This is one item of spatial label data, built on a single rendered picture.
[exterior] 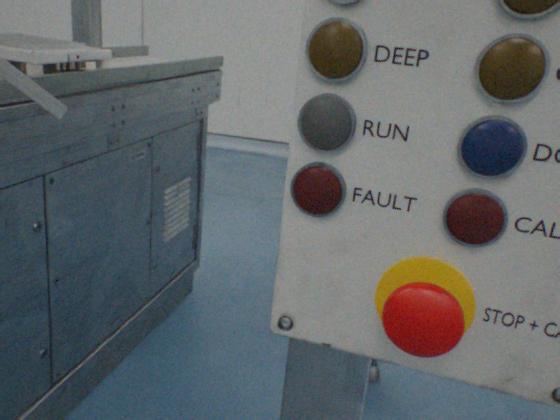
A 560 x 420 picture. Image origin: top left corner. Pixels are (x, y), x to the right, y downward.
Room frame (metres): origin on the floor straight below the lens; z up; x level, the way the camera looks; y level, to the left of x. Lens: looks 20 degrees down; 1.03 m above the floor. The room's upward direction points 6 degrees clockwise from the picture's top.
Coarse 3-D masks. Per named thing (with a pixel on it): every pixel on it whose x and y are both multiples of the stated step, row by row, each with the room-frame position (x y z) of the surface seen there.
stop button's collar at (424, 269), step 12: (396, 264) 0.27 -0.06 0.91; (408, 264) 0.27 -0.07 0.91; (420, 264) 0.27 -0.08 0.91; (432, 264) 0.26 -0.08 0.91; (444, 264) 0.26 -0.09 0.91; (384, 276) 0.27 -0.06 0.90; (396, 276) 0.27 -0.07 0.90; (408, 276) 0.27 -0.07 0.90; (420, 276) 0.27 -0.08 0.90; (432, 276) 0.26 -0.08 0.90; (444, 276) 0.26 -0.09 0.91; (456, 276) 0.26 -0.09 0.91; (384, 288) 0.27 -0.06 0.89; (396, 288) 0.27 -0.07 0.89; (444, 288) 0.26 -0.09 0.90; (456, 288) 0.26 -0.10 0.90; (468, 288) 0.26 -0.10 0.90; (384, 300) 0.27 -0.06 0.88; (468, 300) 0.26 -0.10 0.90; (468, 312) 0.26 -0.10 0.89; (468, 324) 0.26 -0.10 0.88; (504, 324) 0.26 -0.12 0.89; (516, 324) 0.25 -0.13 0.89; (552, 324) 0.25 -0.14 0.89
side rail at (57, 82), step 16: (144, 64) 1.38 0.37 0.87; (160, 64) 1.44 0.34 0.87; (176, 64) 1.53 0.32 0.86; (192, 64) 1.63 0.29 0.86; (208, 64) 1.74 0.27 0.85; (0, 80) 0.92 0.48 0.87; (48, 80) 1.03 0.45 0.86; (64, 80) 1.08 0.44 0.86; (80, 80) 1.12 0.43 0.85; (96, 80) 1.18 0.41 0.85; (112, 80) 1.23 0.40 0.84; (128, 80) 1.30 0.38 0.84; (0, 96) 0.92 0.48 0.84; (16, 96) 0.95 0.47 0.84
